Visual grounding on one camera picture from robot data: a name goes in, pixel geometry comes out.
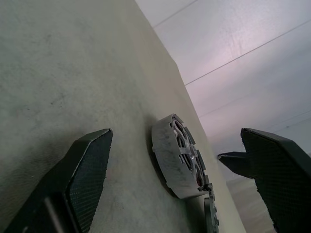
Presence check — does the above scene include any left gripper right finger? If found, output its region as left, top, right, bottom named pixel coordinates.
left=240, top=128, right=311, bottom=233

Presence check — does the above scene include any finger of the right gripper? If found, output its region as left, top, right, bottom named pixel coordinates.
left=217, top=151, right=255, bottom=180

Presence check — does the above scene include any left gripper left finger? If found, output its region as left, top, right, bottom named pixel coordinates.
left=0, top=128, right=113, bottom=233

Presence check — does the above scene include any grey plastic gear wheel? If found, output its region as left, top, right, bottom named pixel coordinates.
left=170, top=116, right=207, bottom=192

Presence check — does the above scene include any motor stator with copper windings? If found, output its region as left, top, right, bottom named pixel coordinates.
left=151, top=113, right=210, bottom=200

